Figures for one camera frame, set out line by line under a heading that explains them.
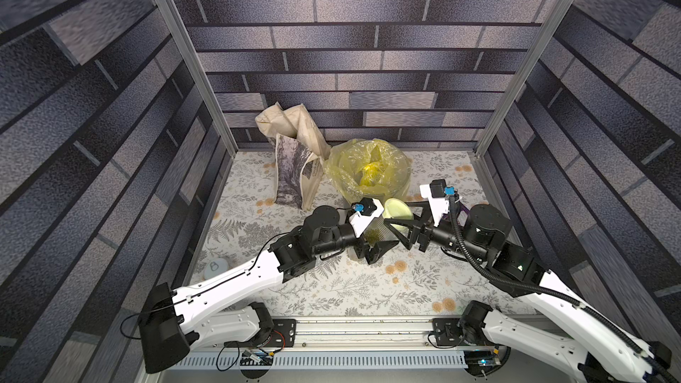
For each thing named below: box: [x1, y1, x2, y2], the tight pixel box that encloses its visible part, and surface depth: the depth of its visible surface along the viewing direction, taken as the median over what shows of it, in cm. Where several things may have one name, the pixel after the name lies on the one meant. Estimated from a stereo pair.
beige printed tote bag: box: [254, 101, 332, 211], surface depth 100 cm
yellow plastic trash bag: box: [322, 138, 413, 204], surface depth 85 cm
